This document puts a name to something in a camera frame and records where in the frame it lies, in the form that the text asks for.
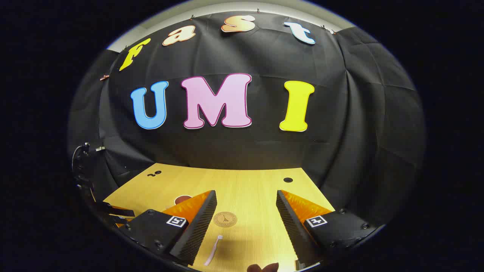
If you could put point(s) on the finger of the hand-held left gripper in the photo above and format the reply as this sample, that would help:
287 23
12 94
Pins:
113 209
118 220

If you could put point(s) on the wooden desktop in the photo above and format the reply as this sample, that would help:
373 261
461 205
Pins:
245 189

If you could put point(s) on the black backdrop cloth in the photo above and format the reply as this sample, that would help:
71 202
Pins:
264 151

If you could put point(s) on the tan cup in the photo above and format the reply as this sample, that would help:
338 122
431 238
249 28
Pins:
182 198

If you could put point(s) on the round brown coaster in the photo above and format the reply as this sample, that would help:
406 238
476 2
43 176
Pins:
225 219

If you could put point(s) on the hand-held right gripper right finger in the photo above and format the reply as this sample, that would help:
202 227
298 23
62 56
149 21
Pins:
293 226

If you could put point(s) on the white toothbrush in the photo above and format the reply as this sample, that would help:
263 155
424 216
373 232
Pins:
213 251

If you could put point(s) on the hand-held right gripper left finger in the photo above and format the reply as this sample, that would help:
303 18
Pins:
200 226

